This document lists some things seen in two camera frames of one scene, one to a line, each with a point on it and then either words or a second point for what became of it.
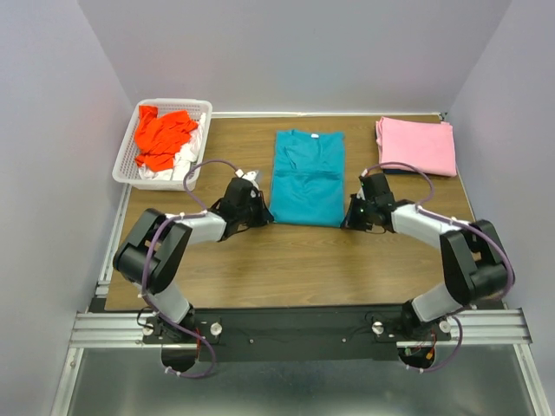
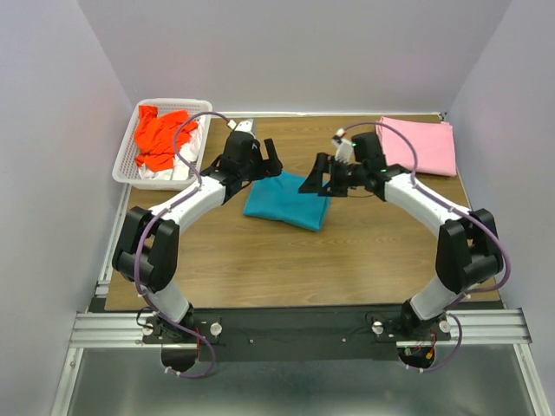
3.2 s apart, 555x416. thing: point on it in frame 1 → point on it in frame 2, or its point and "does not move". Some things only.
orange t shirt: x=158 y=139 does not move
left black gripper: x=264 y=216 → x=270 y=167
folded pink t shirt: x=428 y=146 does not move
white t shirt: x=186 y=156 does not move
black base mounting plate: x=297 y=334 does not move
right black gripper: x=349 y=221 → x=314 y=184
